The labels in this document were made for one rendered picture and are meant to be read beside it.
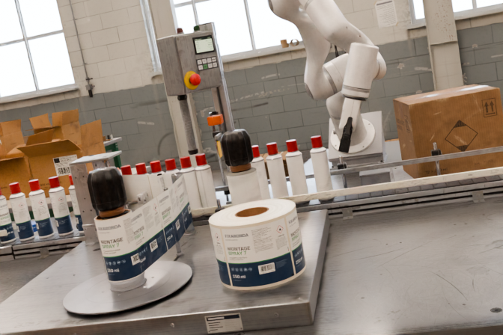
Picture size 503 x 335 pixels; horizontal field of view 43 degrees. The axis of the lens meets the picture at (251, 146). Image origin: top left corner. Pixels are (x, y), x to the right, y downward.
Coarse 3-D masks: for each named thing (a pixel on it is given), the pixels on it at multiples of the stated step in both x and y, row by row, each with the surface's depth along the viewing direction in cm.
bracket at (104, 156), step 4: (112, 152) 205; (116, 152) 203; (120, 152) 203; (84, 156) 207; (88, 156) 205; (92, 156) 203; (96, 156) 201; (100, 156) 199; (104, 156) 196; (108, 156) 195; (112, 156) 197; (76, 160) 200; (80, 160) 199; (84, 160) 197; (88, 160) 195; (92, 160) 195; (96, 160) 195; (100, 160) 194; (72, 164) 196; (76, 164) 196
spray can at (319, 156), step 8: (320, 136) 196; (312, 144) 197; (320, 144) 196; (312, 152) 196; (320, 152) 195; (312, 160) 197; (320, 160) 196; (320, 168) 196; (328, 168) 197; (320, 176) 197; (328, 176) 197; (320, 184) 197; (328, 184) 197; (320, 200) 199; (328, 200) 198
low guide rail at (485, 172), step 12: (492, 168) 186; (408, 180) 190; (420, 180) 190; (432, 180) 189; (444, 180) 189; (324, 192) 196; (336, 192) 195; (348, 192) 194; (360, 192) 194; (228, 204) 203
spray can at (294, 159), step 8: (288, 144) 197; (296, 144) 198; (288, 152) 198; (296, 152) 198; (288, 160) 198; (296, 160) 197; (288, 168) 199; (296, 168) 197; (296, 176) 198; (304, 176) 199; (296, 184) 198; (304, 184) 198; (296, 192) 199; (304, 192) 199
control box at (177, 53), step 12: (168, 36) 200; (180, 36) 200; (192, 36) 203; (168, 48) 201; (180, 48) 199; (192, 48) 203; (168, 60) 202; (180, 60) 199; (192, 60) 203; (168, 72) 204; (180, 72) 200; (192, 72) 202; (204, 72) 206; (216, 72) 210; (168, 84) 205; (180, 84) 201; (204, 84) 206; (216, 84) 210
